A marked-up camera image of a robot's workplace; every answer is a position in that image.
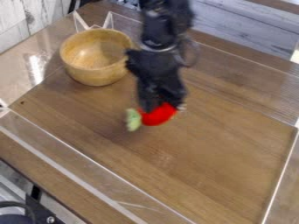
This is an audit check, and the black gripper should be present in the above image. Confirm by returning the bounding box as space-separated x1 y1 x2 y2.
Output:
125 49 187 113

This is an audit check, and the red plush strawberry toy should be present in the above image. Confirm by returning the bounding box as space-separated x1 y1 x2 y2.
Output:
125 102 177 131

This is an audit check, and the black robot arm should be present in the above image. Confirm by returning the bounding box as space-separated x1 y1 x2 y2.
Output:
125 0 199 113

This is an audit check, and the wooden bowl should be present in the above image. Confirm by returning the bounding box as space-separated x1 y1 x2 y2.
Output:
60 28 133 87

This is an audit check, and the clear acrylic tray wall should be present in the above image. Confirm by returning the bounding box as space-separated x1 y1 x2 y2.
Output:
0 8 299 224

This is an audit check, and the black clamp bracket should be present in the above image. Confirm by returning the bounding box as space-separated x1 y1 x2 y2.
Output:
0 186 67 224

